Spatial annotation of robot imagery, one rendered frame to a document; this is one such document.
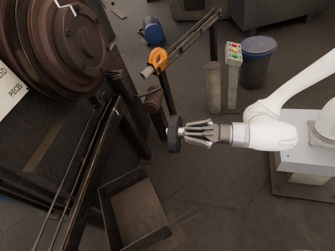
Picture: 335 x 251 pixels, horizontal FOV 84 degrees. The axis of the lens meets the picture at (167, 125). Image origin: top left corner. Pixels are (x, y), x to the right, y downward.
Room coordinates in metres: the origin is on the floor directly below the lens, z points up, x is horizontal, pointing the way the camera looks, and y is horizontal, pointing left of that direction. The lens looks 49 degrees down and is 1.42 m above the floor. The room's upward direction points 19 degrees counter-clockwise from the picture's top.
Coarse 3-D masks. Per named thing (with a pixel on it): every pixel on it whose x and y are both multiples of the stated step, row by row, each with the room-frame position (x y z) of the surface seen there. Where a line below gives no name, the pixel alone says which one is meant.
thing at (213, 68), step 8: (208, 64) 1.25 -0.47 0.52; (216, 64) 1.21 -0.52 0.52; (208, 72) 1.19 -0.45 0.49; (216, 72) 1.16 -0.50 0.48; (208, 80) 1.19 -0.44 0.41; (216, 80) 1.16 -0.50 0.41; (208, 88) 1.20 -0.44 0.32; (216, 88) 1.16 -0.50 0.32; (208, 96) 1.21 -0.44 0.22; (216, 96) 1.16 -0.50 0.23; (208, 104) 1.22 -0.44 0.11; (216, 104) 1.16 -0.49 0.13; (216, 112) 1.16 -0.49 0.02
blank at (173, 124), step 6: (174, 120) 0.46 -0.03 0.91; (180, 120) 0.49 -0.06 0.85; (168, 126) 0.44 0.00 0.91; (174, 126) 0.43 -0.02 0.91; (180, 126) 0.48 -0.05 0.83; (168, 132) 0.42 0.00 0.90; (174, 132) 0.41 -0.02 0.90; (168, 138) 0.40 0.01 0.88; (174, 138) 0.39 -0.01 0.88; (180, 138) 0.45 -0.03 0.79; (168, 144) 0.39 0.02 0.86; (174, 144) 0.38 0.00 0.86; (180, 144) 0.44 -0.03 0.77; (168, 150) 0.39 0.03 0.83; (174, 150) 0.38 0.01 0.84
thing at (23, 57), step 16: (16, 0) 0.77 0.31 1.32; (16, 16) 0.73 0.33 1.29; (16, 32) 0.70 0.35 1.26; (16, 48) 0.70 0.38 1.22; (32, 48) 0.71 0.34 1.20; (32, 64) 0.67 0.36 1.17; (32, 80) 0.69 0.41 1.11; (48, 80) 0.67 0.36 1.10; (64, 96) 0.68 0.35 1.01; (80, 96) 0.74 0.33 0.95
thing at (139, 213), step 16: (128, 176) 0.42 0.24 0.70; (144, 176) 0.43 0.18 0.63; (112, 192) 0.40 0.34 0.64; (128, 192) 0.39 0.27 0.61; (144, 192) 0.37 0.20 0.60; (112, 208) 0.34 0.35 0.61; (128, 208) 0.32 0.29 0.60; (144, 208) 0.30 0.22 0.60; (160, 208) 0.28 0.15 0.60; (112, 224) 0.26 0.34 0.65; (128, 224) 0.26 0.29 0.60; (144, 224) 0.24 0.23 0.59; (160, 224) 0.22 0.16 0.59; (112, 240) 0.20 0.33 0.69; (128, 240) 0.20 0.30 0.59; (144, 240) 0.16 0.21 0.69; (160, 240) 0.28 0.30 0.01; (176, 240) 0.25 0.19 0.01
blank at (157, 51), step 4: (156, 48) 1.26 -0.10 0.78; (160, 48) 1.25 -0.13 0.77; (152, 52) 1.24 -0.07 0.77; (156, 52) 1.23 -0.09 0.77; (160, 52) 1.25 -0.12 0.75; (164, 52) 1.27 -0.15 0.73; (152, 56) 1.22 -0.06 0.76; (156, 56) 1.23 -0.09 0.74; (164, 56) 1.26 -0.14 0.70; (152, 60) 1.21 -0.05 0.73; (160, 60) 1.27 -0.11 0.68; (156, 64) 1.22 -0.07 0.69
